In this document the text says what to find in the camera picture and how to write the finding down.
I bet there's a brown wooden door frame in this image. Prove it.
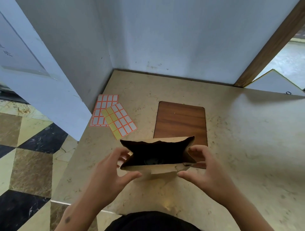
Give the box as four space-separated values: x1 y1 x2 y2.
234 0 305 88

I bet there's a white panelled door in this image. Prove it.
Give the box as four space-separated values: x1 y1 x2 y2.
0 0 92 141

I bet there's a person's left hand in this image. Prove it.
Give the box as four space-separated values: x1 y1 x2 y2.
88 147 143 210

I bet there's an orange-bordered white label sheet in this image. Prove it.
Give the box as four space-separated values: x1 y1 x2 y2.
89 94 119 127

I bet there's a person's right hand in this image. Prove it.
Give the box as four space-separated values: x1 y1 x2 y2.
177 145 236 205

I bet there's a partly yellow label sheet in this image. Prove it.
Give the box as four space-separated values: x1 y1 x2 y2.
101 102 138 140

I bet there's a person's black clothing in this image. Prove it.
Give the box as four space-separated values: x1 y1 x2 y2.
105 211 203 231

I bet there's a white board with yellow edge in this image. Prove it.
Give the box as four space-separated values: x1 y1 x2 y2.
245 69 305 97

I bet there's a brown paper bag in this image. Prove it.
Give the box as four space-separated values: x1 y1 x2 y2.
120 136 197 180

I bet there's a brown wooden board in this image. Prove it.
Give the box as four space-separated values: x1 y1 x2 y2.
153 101 208 169

